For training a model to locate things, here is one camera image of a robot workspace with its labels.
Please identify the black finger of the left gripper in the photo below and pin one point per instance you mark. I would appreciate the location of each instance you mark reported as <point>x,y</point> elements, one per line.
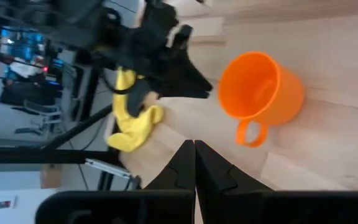
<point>138,98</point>
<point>185,81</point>

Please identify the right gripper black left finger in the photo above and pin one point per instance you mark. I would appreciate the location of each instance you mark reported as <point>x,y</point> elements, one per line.
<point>179,171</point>

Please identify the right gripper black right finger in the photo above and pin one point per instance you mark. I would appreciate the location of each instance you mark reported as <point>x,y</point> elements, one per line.
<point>213,174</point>

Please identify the orange plastic mug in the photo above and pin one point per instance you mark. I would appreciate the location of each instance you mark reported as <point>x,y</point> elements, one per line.
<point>259,90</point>

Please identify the yellow cloth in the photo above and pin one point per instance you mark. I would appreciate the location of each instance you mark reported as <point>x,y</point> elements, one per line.
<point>132,130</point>

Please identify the grey office chair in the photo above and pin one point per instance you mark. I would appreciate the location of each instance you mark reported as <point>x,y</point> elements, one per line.
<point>42,115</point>

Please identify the person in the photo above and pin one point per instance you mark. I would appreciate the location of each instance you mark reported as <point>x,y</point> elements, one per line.
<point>23,77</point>

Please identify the silver metal frame bracket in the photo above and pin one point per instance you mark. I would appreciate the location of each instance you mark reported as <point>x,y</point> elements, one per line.
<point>107,168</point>

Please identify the black aluminium rig frame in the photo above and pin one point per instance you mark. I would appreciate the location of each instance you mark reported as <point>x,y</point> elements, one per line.
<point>42,155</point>

